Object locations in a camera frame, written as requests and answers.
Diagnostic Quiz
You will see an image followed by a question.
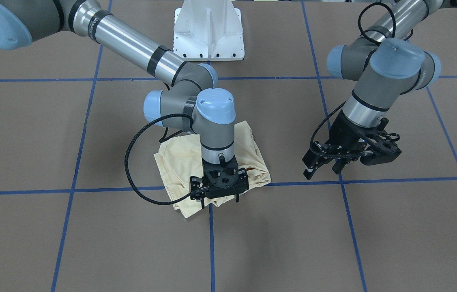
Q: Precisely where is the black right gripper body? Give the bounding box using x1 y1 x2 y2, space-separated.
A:
190 157 249 200

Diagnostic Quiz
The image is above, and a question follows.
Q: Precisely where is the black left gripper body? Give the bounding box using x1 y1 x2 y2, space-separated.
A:
314 111 402 165

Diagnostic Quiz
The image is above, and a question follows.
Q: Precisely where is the cream long-sleeve graphic shirt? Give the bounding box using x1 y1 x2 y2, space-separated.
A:
154 121 271 201

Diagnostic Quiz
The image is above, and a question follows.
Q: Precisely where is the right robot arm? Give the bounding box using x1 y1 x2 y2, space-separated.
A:
0 0 249 208

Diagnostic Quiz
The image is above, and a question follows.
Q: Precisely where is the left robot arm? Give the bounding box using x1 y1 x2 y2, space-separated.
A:
302 0 457 179

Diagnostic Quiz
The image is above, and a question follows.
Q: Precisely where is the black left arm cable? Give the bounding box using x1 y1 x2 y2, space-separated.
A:
309 2 413 159

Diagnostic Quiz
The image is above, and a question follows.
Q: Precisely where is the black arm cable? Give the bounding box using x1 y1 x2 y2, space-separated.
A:
125 113 196 205
309 2 413 159

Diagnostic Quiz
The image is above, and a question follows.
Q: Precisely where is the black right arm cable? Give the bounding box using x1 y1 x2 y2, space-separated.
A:
125 113 196 205

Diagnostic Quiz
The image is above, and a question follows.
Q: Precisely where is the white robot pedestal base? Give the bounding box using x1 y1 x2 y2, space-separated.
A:
173 0 245 62

